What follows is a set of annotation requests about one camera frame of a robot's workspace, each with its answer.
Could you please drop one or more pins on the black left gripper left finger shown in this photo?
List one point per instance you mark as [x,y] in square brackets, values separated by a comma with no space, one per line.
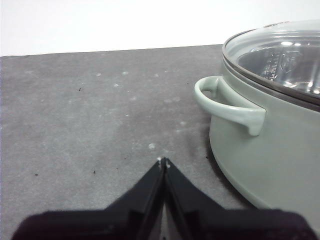
[112,222]

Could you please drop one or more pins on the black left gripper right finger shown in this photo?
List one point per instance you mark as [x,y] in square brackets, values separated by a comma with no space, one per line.
[212,222]

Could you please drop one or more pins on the glass lid with green knob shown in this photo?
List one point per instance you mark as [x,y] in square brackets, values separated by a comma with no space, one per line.
[287,57]

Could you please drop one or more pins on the pale green electric steamer pot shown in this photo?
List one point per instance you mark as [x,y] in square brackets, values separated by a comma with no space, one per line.
[275,162]

